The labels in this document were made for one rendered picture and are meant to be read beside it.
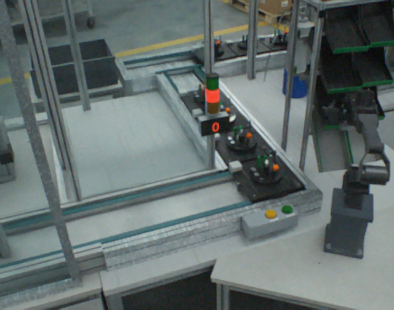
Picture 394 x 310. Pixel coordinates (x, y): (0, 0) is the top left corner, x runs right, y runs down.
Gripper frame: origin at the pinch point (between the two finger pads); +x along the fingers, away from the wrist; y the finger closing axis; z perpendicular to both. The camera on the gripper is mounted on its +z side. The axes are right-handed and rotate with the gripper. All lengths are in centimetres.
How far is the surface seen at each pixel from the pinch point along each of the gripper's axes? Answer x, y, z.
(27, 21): 13, 122, 40
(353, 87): 2.4, -2.5, 10.0
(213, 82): 1, 51, 14
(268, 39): 158, 5, 33
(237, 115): 61, 37, -7
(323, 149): 15.8, 4.9, -16.9
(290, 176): 13.2, 19.3, -27.3
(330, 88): 1.5, 6.4, 9.9
